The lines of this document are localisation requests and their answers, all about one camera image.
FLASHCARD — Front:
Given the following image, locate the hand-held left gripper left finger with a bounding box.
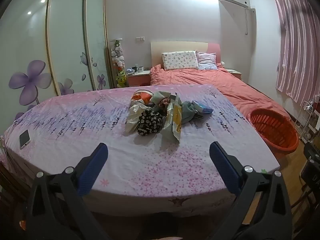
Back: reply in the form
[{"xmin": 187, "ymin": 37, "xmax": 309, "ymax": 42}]
[{"xmin": 25, "ymin": 142, "xmax": 109, "ymax": 240}]

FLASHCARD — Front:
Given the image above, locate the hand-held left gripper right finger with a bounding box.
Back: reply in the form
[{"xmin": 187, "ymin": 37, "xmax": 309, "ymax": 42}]
[{"xmin": 209, "ymin": 141, "xmax": 293, "ymax": 240}]

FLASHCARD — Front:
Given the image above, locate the orange plastic laundry basket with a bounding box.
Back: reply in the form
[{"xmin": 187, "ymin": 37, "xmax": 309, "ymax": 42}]
[{"xmin": 246, "ymin": 108, "xmax": 300, "ymax": 159}]

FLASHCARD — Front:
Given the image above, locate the red knit scarf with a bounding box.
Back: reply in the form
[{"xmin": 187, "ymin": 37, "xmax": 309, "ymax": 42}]
[{"xmin": 160, "ymin": 97, "xmax": 172, "ymax": 110}]

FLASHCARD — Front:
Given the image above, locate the pink floral tablecloth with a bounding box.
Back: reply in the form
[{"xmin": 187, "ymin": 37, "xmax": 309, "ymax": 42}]
[{"xmin": 0, "ymin": 84, "xmax": 280, "ymax": 218}]

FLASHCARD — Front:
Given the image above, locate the translucent beige plastic bag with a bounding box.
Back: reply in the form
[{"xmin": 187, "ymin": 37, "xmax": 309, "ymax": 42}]
[{"xmin": 124, "ymin": 102, "xmax": 150, "ymax": 134}]

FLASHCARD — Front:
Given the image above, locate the mint green fluffy cloth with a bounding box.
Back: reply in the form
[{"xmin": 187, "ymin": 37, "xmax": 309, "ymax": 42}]
[{"xmin": 181, "ymin": 101, "xmax": 200, "ymax": 124}]

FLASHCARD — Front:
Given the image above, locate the black and white patterned cloth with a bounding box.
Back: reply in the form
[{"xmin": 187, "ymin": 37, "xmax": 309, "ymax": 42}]
[{"xmin": 137, "ymin": 109, "xmax": 164, "ymax": 137}]

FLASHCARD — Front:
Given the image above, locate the white smartphone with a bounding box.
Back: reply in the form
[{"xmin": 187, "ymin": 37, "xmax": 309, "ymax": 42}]
[{"xmin": 19, "ymin": 129, "xmax": 31, "ymax": 150}]

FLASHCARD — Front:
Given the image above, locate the bed with coral duvet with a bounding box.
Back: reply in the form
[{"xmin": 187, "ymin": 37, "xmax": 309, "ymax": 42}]
[{"xmin": 149, "ymin": 64, "xmax": 288, "ymax": 120}]

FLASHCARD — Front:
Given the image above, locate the pink nightstand with papers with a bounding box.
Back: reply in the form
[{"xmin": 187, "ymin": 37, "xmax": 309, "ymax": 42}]
[{"xmin": 225, "ymin": 68, "xmax": 243, "ymax": 80}]

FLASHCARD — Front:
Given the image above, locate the grey-green plastic bag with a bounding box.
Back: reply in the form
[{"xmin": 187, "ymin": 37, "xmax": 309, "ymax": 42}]
[{"xmin": 150, "ymin": 91, "xmax": 177, "ymax": 105}]

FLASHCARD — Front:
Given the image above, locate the pink nightstand with mugs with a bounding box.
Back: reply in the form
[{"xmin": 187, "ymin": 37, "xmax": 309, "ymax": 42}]
[{"xmin": 126, "ymin": 70, "xmax": 152, "ymax": 88}]

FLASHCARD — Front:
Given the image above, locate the striped pink pillow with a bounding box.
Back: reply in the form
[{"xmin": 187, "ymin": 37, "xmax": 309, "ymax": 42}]
[{"xmin": 196, "ymin": 51, "xmax": 218, "ymax": 70}]

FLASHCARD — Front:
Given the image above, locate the column of stuffed toys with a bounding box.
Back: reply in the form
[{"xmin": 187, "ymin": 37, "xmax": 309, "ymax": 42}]
[{"xmin": 110, "ymin": 38, "xmax": 127, "ymax": 88}]

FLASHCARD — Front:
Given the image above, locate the floral white pillow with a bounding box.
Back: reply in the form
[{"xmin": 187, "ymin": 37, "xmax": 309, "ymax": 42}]
[{"xmin": 162, "ymin": 51, "xmax": 199, "ymax": 71}]

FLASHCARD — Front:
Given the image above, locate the pink striped curtain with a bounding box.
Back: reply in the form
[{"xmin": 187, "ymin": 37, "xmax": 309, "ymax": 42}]
[{"xmin": 274, "ymin": 0, "xmax": 320, "ymax": 103}]

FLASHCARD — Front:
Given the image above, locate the beige and pink headboard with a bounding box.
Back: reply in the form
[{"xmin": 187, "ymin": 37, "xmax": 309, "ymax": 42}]
[{"xmin": 150, "ymin": 41, "xmax": 222, "ymax": 70}]

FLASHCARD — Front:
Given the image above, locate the flower-printed sliding wardrobe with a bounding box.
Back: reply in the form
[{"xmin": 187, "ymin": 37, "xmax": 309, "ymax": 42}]
[{"xmin": 0, "ymin": 0, "xmax": 113, "ymax": 130}]

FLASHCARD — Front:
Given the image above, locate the white wire rack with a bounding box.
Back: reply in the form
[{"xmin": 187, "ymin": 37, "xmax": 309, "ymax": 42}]
[{"xmin": 294, "ymin": 99, "xmax": 320, "ymax": 143}]

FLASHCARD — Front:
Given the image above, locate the air conditioner cable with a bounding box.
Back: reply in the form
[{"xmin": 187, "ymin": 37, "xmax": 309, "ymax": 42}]
[{"xmin": 244, "ymin": 6, "xmax": 257, "ymax": 35}]

